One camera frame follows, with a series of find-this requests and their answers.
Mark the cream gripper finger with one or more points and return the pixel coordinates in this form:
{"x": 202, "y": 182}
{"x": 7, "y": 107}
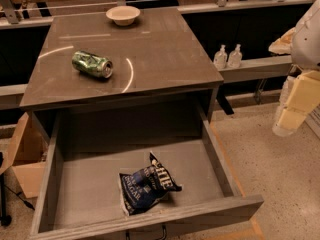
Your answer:
{"x": 305, "y": 94}
{"x": 290, "y": 120}

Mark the blue chip bag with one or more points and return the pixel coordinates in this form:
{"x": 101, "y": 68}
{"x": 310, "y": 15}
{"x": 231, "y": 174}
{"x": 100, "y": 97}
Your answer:
{"x": 145, "y": 188}

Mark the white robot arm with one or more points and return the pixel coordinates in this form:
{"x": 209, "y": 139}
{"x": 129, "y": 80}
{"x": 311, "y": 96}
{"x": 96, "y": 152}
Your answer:
{"x": 302, "y": 42}

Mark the grey cabinet counter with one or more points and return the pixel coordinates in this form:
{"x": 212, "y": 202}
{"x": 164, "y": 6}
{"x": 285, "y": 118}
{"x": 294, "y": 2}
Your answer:
{"x": 155, "y": 59}

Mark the grey open top drawer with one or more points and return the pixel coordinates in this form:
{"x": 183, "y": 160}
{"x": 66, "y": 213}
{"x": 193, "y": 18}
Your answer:
{"x": 80, "y": 196}

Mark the right clear sanitizer bottle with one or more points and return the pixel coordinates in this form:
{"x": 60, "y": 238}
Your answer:
{"x": 235, "y": 57}

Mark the clear sanitizer bottle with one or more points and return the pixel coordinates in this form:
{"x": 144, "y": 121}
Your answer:
{"x": 235, "y": 57}
{"x": 220, "y": 58}

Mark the left clear sanitizer bottle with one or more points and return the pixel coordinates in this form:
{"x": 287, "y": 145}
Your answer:
{"x": 220, "y": 58}

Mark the white paper bowl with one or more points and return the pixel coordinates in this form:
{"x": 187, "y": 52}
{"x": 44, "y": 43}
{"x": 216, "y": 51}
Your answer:
{"x": 123, "y": 15}

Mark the green crushed soda can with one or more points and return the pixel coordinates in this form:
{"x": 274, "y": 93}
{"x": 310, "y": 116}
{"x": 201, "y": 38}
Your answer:
{"x": 92, "y": 64}

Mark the brown cardboard box left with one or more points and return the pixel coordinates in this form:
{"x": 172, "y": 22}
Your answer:
{"x": 26, "y": 156}

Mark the black stand with cable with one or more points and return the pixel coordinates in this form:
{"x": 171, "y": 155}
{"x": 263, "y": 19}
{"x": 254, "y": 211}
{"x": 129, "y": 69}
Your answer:
{"x": 5, "y": 218}

